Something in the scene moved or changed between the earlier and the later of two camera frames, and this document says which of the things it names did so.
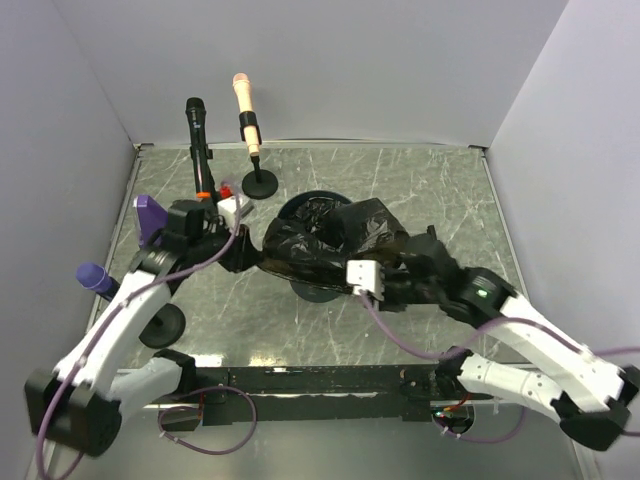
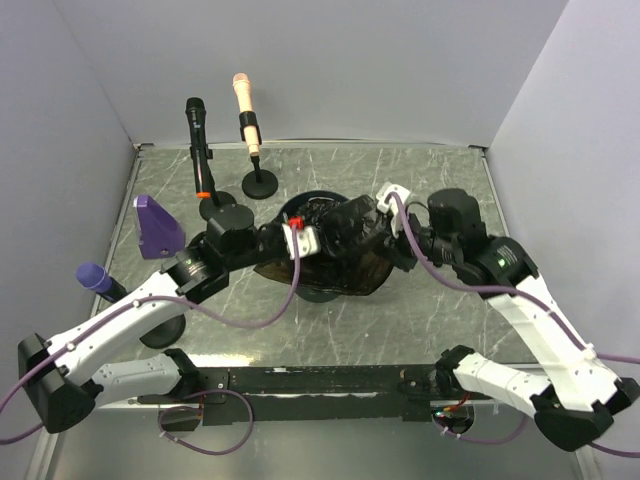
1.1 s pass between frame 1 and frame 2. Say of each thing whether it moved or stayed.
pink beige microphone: stayed
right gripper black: moved
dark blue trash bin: stayed
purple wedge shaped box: stayed
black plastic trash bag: moved
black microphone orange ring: stayed
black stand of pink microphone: stayed
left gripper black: moved
